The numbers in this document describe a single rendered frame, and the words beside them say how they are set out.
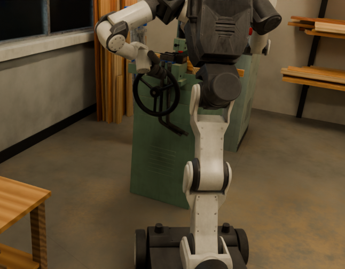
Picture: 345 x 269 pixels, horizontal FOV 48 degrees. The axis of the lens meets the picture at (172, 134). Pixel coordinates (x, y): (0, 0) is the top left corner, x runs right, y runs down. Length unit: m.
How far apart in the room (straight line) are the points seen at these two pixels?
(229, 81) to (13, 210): 0.97
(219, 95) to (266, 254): 1.17
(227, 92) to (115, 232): 1.22
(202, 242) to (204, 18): 0.95
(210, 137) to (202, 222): 0.38
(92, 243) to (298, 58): 3.28
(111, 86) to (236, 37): 2.40
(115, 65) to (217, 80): 2.39
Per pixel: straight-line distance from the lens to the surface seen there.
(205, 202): 1.75
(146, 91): 2.41
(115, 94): 3.85
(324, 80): 4.34
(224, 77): 1.49
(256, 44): 1.95
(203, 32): 1.57
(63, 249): 2.26
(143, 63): 1.82
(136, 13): 1.65
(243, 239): 2.11
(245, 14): 1.62
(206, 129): 1.67
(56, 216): 2.52
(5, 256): 1.98
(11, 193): 1.75
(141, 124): 2.48
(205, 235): 1.77
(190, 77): 2.27
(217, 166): 1.67
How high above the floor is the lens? 1.42
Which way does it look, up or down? 22 degrees down
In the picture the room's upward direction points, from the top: 5 degrees clockwise
